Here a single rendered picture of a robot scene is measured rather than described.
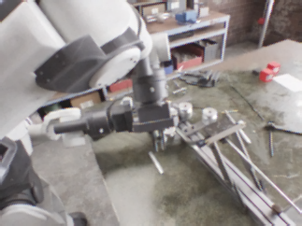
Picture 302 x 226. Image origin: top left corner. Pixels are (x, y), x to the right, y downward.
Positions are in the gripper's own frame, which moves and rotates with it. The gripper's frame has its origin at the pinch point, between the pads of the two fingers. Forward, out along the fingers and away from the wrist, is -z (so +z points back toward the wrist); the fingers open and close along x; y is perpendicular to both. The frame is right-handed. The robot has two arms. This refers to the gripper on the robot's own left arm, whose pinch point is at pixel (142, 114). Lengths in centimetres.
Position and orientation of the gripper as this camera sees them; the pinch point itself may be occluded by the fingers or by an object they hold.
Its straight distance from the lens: 66.1
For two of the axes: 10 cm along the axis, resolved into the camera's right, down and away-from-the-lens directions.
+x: -0.8, -7.8, -6.2
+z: -9.8, 1.7, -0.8
